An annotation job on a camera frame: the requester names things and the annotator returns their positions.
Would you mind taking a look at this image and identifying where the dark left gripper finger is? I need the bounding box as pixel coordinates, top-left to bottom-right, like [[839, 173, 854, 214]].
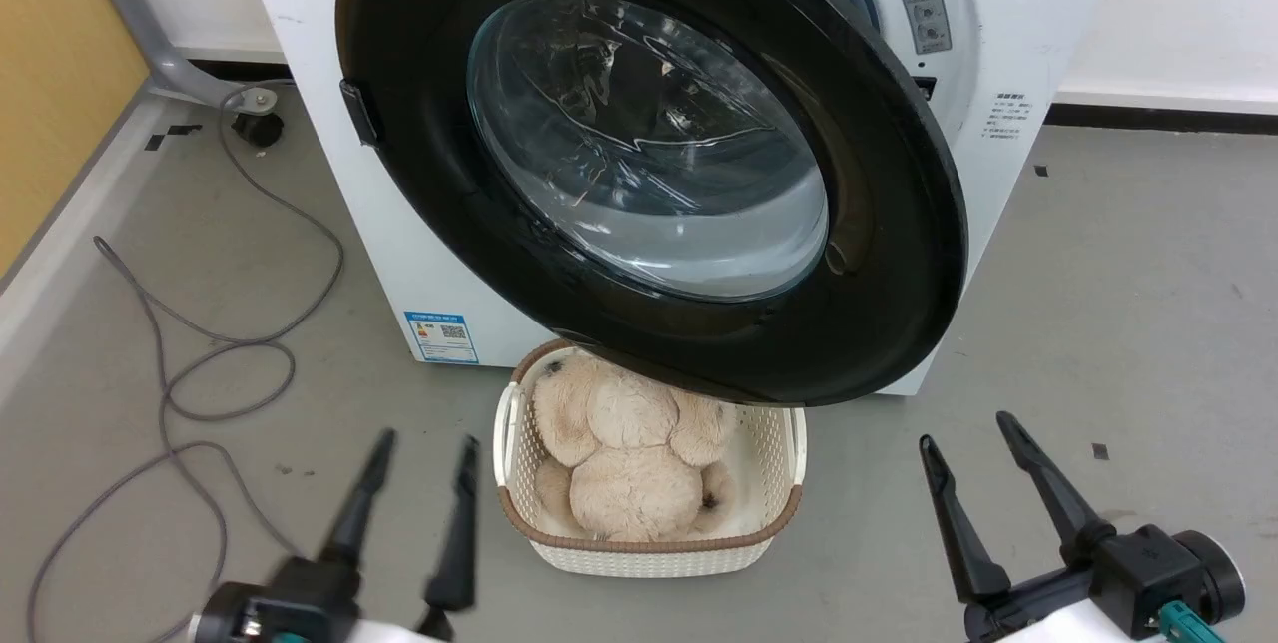
[[318, 428, 398, 566], [414, 435, 482, 643]]

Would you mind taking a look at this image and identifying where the blue energy label sticker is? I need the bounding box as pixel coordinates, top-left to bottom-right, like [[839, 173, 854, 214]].
[[403, 310, 480, 365]]

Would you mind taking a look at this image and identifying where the long grey floor cable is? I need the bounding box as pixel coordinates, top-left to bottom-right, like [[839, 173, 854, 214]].
[[27, 87, 345, 643]]

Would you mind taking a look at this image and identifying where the beige plush teddy bear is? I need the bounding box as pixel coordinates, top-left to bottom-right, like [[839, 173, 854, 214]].
[[531, 353, 741, 542]]

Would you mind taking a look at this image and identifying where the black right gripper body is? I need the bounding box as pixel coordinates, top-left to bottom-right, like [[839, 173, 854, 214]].
[[962, 522, 1248, 643]]

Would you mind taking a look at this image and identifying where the white woven basket brown rim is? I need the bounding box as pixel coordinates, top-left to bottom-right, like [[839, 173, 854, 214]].
[[492, 338, 808, 579]]

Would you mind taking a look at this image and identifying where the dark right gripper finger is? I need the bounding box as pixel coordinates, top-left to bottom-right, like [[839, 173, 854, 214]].
[[995, 411, 1118, 565], [919, 434, 1012, 607]]

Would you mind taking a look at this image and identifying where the black caster wheel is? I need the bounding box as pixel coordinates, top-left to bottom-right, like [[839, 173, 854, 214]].
[[232, 110, 286, 148]]

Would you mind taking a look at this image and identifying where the black round glass washer door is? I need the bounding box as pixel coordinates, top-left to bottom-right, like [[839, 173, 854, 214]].
[[334, 0, 969, 407]]

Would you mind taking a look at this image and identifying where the white front-load washing machine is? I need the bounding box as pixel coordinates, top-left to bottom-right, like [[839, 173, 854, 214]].
[[232, 0, 1129, 396]]

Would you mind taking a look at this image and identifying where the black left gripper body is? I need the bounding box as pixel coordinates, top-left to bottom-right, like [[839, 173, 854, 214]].
[[188, 555, 362, 643]]

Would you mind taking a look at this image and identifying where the grey warning label sticker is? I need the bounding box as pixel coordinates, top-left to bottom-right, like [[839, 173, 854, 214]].
[[890, 0, 954, 56]]

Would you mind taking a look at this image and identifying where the grey drain hose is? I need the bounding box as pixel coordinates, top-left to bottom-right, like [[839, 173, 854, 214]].
[[100, 0, 281, 115]]

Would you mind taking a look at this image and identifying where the yellow wooden panel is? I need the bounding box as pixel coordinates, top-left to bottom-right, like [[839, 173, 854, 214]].
[[0, 0, 151, 277]]

